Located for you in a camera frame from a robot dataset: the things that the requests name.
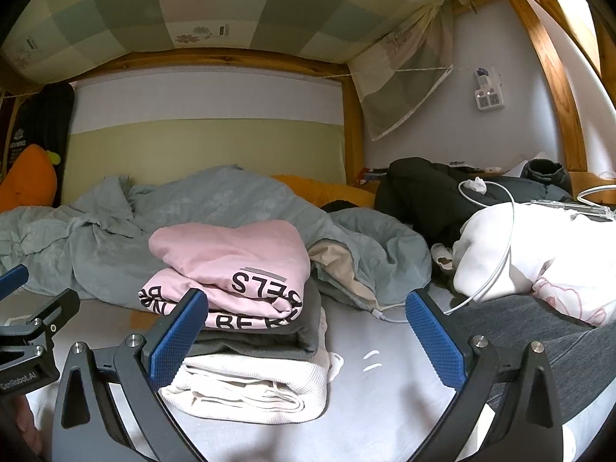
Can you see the grey printed bed sheet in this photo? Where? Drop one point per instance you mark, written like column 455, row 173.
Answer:
column 375, row 394

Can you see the small white cloth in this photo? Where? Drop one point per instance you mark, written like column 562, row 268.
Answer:
column 440, row 256

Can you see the white charger plug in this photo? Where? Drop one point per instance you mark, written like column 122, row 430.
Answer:
column 475, row 185

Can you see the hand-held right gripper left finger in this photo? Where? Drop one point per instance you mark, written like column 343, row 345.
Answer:
column 178, row 337

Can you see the pink printed t-shirt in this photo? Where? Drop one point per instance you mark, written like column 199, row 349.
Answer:
column 231, row 250

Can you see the person's leg in grey pants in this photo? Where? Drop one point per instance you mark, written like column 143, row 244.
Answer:
column 553, row 337

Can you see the black jacket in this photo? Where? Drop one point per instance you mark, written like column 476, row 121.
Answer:
column 418, row 192

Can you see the white hoodie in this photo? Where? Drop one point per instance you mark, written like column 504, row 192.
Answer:
column 491, row 250

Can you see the clear plastic case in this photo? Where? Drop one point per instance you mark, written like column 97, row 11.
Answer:
column 572, row 207

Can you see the white wall power strip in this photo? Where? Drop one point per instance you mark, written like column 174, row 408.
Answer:
column 488, row 98

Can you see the dark grey folded garment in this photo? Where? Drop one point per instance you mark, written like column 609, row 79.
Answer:
column 288, row 341

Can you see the grey quilt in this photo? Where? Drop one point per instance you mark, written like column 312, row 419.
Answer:
column 192, row 197

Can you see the checked curtain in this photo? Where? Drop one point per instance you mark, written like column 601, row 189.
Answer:
column 399, row 82

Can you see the orange yellow blanket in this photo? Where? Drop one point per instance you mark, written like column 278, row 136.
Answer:
column 332, row 190

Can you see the person's left hand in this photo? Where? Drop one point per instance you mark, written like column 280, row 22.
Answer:
column 29, row 423

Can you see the cream knit sweater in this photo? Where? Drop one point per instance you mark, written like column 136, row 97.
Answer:
column 250, row 380

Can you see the orange carrot plush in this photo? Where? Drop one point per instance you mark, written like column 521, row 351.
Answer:
column 29, row 178

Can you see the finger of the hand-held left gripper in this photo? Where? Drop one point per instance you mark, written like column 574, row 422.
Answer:
column 12, row 281
column 60, row 310

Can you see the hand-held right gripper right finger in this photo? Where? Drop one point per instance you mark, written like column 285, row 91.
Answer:
column 433, row 341

